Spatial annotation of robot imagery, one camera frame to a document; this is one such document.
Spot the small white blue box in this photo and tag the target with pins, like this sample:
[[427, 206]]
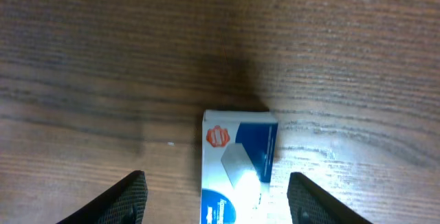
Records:
[[237, 159]]

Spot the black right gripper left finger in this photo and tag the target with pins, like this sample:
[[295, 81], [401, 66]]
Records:
[[122, 203]]

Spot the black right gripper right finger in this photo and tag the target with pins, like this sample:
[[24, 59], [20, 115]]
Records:
[[311, 204]]

